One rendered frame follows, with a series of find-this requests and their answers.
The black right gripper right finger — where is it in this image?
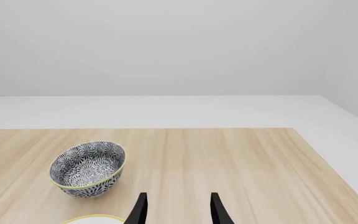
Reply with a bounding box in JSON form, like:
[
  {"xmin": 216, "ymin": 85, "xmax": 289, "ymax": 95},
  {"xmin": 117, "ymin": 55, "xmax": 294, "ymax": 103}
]
[{"xmin": 210, "ymin": 192, "xmax": 235, "ymax": 224}]

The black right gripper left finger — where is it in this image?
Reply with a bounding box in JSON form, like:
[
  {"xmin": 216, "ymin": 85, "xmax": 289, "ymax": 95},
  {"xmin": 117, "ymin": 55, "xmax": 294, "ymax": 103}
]
[{"xmin": 126, "ymin": 192, "xmax": 148, "ymax": 224}]

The white plate with yellow rim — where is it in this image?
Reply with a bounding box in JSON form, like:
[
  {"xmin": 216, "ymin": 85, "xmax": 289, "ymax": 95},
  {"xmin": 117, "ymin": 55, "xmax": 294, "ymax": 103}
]
[{"xmin": 60, "ymin": 214, "xmax": 126, "ymax": 224}]

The black white patterned bowl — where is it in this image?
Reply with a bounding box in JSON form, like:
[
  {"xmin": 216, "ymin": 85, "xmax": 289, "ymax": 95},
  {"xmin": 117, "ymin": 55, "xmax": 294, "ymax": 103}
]
[{"xmin": 48, "ymin": 140, "xmax": 127, "ymax": 198}]

